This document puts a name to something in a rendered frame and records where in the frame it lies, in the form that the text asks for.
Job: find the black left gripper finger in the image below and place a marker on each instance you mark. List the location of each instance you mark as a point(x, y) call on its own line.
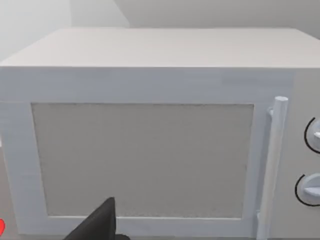
point(100, 220)

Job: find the pale microwave door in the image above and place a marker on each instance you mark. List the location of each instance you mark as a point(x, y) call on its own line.
point(142, 160)

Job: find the red object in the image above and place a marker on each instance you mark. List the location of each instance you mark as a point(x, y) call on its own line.
point(1, 226)

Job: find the pale microwave oven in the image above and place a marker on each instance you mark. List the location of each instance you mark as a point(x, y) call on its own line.
point(175, 50)

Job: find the pale microwave knob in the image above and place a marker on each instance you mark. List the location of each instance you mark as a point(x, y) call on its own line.
point(310, 190)
point(314, 136)

